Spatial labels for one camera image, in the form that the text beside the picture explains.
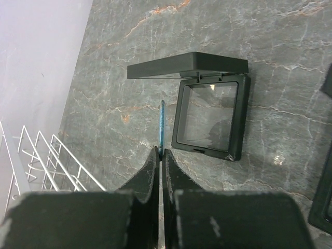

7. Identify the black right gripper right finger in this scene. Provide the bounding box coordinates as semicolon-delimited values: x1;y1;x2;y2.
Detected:
162;149;314;248

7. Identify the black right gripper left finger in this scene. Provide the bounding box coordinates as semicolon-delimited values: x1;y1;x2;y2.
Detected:
1;148;160;248

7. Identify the round silver badge brooch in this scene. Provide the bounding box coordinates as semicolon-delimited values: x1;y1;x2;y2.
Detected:
158;100;165;161

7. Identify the black frame stand left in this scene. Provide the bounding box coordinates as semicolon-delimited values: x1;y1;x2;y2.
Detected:
127;52;251;162

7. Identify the black frame stand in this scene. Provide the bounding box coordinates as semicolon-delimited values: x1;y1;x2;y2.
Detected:
127;52;251;162
309;62;332;236

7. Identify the white wire dish rack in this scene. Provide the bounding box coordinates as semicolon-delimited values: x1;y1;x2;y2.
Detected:
1;122;106;209

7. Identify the black frame stand middle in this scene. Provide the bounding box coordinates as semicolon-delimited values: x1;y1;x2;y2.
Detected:
309;62;332;236

